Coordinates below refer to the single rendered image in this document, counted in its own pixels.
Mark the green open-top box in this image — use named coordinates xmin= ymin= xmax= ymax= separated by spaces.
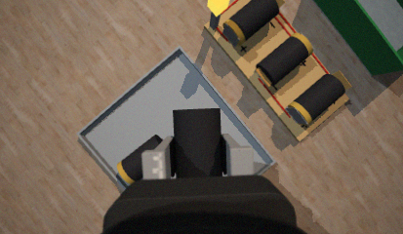
xmin=312 ymin=0 xmax=403 ymax=75

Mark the grey shallow tray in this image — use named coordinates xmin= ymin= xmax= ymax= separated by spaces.
xmin=77 ymin=46 xmax=276 ymax=190

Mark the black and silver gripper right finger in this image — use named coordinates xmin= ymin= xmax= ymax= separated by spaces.
xmin=221 ymin=134 xmax=254 ymax=176

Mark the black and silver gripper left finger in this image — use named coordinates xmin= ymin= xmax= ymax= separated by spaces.
xmin=141 ymin=136 xmax=177 ymax=179

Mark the black cylinder with yellow band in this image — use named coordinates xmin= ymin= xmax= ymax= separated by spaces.
xmin=117 ymin=135 xmax=163 ymax=184
xmin=256 ymin=33 xmax=313 ymax=86
xmin=288 ymin=74 xmax=345 ymax=125
xmin=173 ymin=108 xmax=222 ymax=178
xmin=222 ymin=0 xmax=279 ymax=46

